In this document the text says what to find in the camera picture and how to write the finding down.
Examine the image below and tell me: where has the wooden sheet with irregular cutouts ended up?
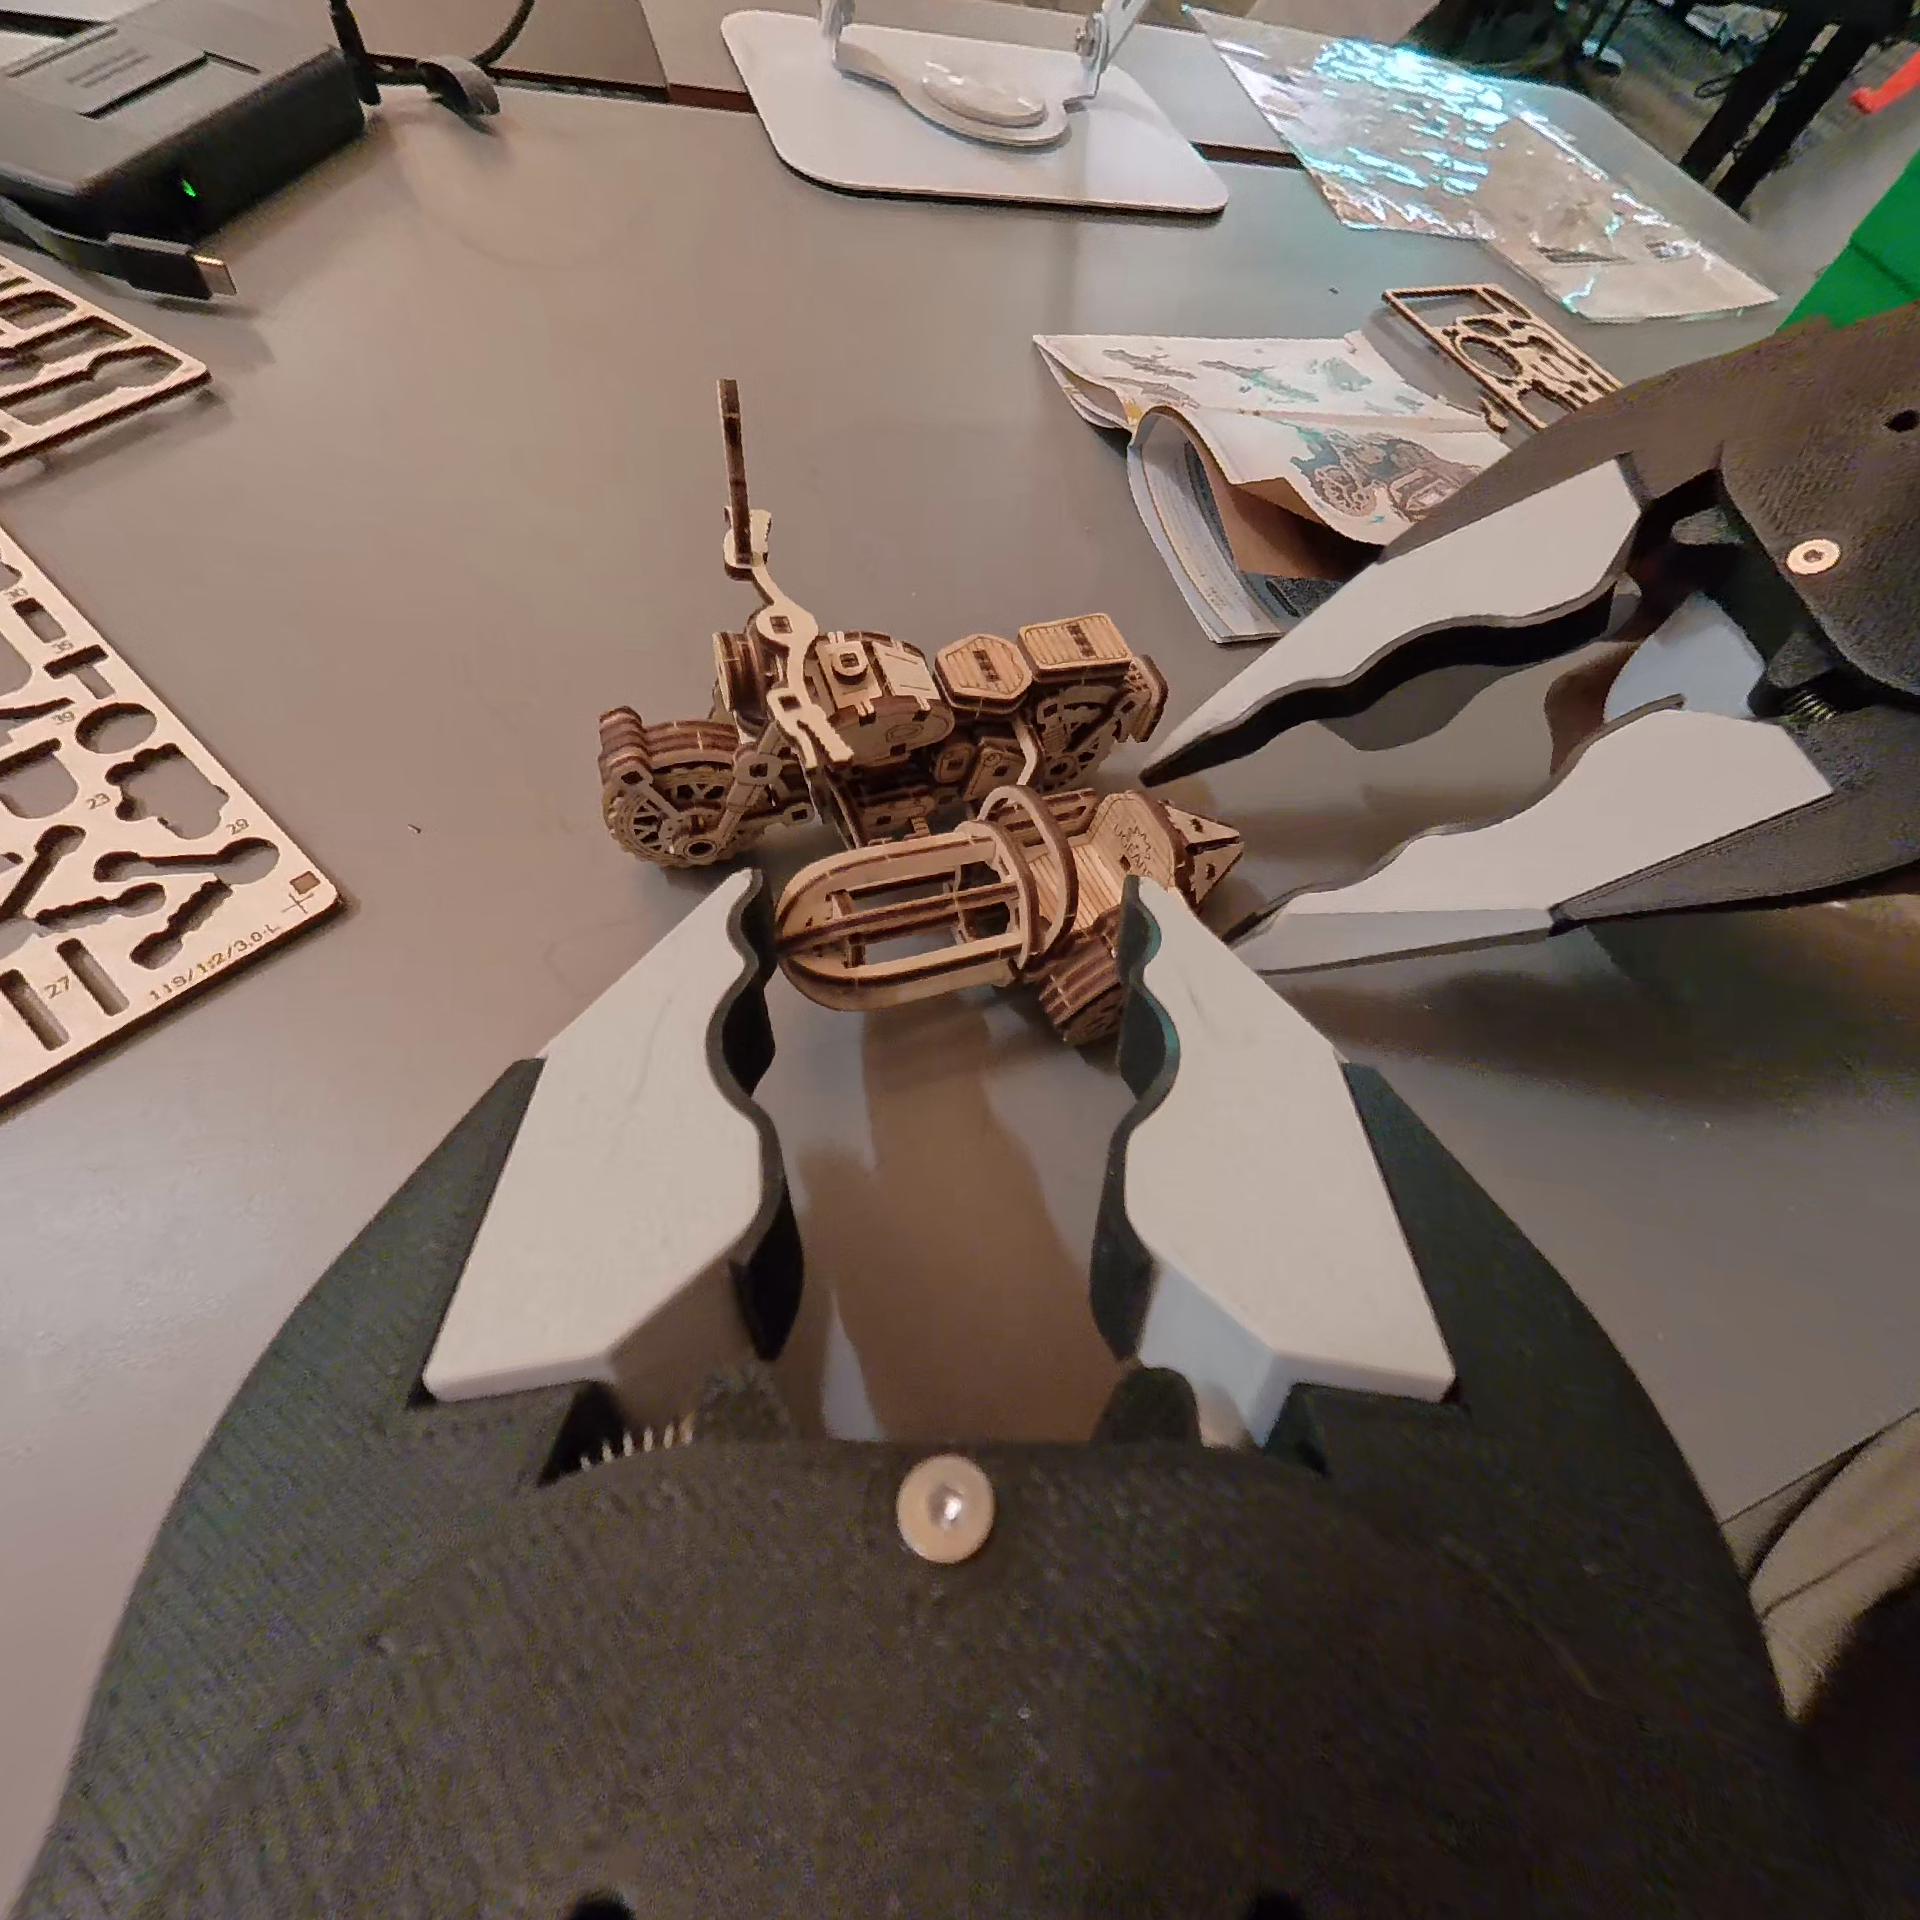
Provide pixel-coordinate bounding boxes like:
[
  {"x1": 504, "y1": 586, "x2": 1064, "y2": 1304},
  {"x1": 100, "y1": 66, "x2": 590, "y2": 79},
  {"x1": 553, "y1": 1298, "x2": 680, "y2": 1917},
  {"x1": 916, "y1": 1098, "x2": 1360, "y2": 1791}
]
[{"x1": 1382, "y1": 282, "x2": 1631, "y2": 442}]

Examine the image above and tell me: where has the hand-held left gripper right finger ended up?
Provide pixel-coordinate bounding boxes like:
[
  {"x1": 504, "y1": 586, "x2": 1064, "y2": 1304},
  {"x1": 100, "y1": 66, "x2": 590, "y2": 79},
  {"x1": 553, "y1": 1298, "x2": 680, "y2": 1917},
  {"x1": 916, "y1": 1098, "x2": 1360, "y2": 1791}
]
[{"x1": 1094, "y1": 878, "x2": 1456, "y2": 1450}]

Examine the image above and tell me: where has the green plastic bin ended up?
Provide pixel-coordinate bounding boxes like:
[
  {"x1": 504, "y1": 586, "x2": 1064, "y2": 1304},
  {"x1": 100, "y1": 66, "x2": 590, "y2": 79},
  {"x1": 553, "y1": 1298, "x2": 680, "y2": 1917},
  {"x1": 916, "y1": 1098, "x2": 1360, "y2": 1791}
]
[{"x1": 1777, "y1": 181, "x2": 1920, "y2": 336}]

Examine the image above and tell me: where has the illustrated instruction booklet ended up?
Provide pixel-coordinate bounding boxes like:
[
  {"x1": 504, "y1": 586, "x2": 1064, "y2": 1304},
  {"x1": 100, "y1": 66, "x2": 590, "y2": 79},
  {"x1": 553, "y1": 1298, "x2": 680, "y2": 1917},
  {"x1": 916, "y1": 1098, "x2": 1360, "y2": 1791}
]
[{"x1": 1032, "y1": 327, "x2": 1519, "y2": 648}]

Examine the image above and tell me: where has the black electronics box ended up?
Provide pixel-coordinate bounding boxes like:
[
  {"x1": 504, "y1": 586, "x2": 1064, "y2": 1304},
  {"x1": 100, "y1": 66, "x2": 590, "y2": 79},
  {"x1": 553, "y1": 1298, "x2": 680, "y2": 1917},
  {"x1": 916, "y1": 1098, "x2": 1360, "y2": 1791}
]
[{"x1": 0, "y1": 0, "x2": 368, "y2": 242}]

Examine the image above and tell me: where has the clear plastic bag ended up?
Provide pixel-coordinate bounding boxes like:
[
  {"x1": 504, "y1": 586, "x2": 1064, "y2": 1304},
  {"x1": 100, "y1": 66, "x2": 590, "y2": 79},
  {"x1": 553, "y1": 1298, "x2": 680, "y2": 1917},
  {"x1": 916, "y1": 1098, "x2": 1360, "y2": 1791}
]
[{"x1": 1201, "y1": 13, "x2": 1783, "y2": 327}]

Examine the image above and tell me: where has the wooden motorcycle sidecar model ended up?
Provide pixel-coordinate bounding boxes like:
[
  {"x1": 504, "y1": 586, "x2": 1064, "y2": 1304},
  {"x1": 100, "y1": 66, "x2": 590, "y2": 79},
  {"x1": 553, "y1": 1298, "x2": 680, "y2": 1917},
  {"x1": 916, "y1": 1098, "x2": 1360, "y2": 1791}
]
[{"x1": 596, "y1": 377, "x2": 1248, "y2": 1047}]

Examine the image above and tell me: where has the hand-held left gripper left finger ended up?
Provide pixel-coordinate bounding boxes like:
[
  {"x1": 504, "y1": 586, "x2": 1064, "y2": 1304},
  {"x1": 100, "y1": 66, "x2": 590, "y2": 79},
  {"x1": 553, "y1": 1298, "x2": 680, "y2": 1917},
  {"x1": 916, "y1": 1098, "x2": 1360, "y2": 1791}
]
[{"x1": 424, "y1": 867, "x2": 808, "y2": 1423}]

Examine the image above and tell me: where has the wooden sheet with rectangular cutouts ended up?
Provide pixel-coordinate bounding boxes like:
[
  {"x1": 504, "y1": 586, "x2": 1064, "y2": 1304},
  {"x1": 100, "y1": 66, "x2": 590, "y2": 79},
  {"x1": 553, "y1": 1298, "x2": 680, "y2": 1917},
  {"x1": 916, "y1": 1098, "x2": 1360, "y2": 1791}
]
[{"x1": 0, "y1": 256, "x2": 214, "y2": 471}]

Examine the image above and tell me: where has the black usb cable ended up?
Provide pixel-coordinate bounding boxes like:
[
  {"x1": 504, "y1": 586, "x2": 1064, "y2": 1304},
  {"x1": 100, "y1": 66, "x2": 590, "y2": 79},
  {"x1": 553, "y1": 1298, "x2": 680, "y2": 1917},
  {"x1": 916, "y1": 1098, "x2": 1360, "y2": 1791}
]
[{"x1": 0, "y1": 193, "x2": 240, "y2": 304}]

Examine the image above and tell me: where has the black cable with grey tie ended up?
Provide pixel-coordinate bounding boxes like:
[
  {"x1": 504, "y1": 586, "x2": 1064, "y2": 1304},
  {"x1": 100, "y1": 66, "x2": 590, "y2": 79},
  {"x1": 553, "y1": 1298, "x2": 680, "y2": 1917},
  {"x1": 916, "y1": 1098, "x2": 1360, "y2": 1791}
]
[{"x1": 322, "y1": 0, "x2": 543, "y2": 122}]

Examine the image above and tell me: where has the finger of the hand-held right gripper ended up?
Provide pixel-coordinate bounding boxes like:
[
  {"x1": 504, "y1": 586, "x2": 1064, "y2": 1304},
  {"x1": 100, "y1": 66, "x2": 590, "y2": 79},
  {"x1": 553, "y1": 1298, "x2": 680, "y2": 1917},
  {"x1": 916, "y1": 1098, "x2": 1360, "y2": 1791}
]
[
  {"x1": 1230, "y1": 697, "x2": 1841, "y2": 977},
  {"x1": 1140, "y1": 457, "x2": 1649, "y2": 789}
]

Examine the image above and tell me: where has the wooden sheet with round cutouts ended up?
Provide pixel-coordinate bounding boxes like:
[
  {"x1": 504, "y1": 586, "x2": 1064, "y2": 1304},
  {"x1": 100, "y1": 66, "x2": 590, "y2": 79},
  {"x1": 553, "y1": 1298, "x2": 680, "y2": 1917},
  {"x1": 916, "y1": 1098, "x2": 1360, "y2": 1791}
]
[{"x1": 0, "y1": 526, "x2": 345, "y2": 1106}]

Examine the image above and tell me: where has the tablet stand with base plate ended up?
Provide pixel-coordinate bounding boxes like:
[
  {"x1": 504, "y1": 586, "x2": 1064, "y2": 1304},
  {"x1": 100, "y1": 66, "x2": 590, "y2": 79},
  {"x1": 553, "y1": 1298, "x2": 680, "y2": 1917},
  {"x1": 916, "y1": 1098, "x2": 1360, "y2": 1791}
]
[{"x1": 720, "y1": 0, "x2": 1232, "y2": 222}]

